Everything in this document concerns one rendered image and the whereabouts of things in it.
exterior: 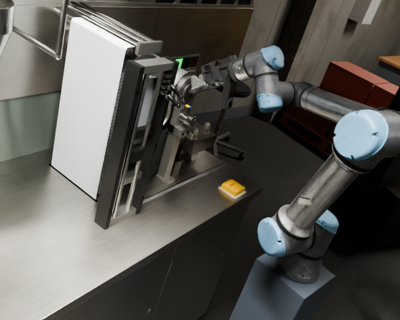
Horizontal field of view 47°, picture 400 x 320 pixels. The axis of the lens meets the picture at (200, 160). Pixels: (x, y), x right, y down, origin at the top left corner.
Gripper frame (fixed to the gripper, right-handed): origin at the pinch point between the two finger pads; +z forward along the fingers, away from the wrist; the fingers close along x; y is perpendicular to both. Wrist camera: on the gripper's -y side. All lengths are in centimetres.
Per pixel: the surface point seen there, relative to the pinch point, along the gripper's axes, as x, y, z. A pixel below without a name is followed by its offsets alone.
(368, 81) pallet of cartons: -355, -23, 53
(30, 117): 37, 8, 42
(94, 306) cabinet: 54, -53, 15
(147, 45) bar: 28.2, 15.0, -10.7
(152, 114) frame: 30.8, -4.2, -7.1
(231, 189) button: -14.0, -39.2, 6.4
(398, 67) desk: -461, -20, 49
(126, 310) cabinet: 37, -63, 24
